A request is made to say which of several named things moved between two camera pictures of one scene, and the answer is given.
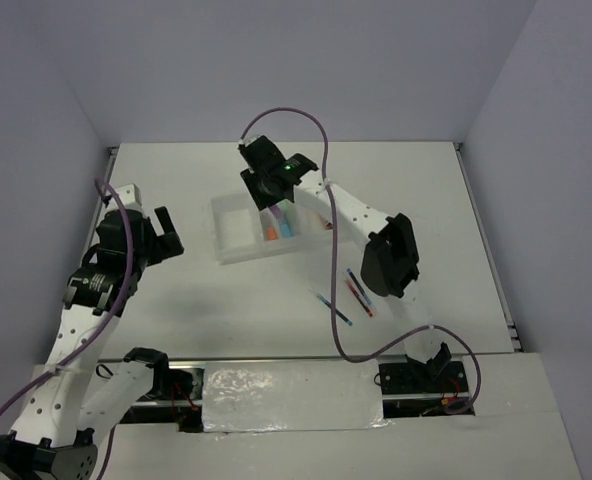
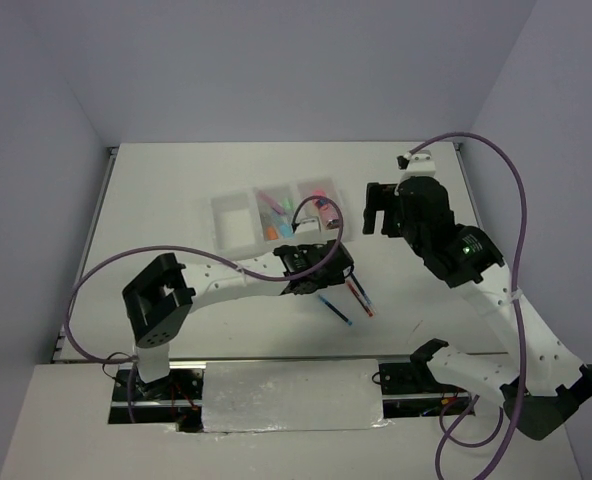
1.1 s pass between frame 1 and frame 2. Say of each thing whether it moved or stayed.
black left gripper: moved
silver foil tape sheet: stayed
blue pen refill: stayed
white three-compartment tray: stayed
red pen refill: stayed
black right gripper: moved
